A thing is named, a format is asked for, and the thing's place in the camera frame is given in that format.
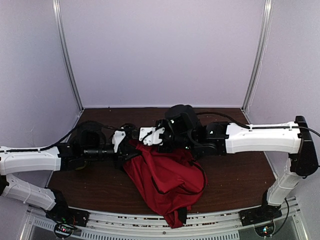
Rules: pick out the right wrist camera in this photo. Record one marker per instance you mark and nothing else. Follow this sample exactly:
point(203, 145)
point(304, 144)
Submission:
point(150, 136)

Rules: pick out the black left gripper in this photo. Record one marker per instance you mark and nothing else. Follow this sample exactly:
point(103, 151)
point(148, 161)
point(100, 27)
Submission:
point(123, 150)

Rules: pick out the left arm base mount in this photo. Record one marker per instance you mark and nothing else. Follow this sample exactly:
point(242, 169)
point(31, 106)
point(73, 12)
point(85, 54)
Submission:
point(72, 217)

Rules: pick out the lime green bowl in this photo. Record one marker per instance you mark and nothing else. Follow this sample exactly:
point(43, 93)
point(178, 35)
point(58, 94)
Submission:
point(81, 168)

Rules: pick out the front aluminium rail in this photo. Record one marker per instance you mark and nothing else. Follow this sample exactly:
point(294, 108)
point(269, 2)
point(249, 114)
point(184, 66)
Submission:
point(221, 225)

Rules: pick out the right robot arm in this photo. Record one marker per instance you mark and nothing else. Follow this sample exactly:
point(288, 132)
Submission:
point(181, 127)

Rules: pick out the left aluminium frame post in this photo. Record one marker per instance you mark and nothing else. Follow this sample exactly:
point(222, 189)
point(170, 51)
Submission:
point(56, 4)

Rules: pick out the right aluminium frame post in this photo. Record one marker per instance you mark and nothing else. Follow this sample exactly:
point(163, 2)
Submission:
point(257, 64)

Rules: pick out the red student backpack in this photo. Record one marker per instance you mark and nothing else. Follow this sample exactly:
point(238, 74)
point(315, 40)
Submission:
point(169, 183)

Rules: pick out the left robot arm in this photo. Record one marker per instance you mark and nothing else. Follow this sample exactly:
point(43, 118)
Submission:
point(93, 141)

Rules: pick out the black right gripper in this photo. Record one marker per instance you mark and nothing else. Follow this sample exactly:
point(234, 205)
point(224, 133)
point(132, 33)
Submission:
point(160, 150)

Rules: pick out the aluminium frame post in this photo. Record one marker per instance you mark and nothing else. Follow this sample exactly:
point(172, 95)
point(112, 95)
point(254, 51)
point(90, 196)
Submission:
point(257, 64)
point(56, 4)

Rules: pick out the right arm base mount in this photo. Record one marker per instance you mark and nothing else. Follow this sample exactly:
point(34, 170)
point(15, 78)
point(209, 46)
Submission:
point(258, 215)

